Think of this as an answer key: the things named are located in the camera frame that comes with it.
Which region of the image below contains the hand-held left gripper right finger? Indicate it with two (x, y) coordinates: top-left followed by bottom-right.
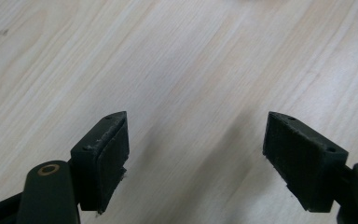
(262, 111), (350, 214)

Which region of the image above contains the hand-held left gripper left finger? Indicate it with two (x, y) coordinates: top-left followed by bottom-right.
(70, 110), (131, 215)

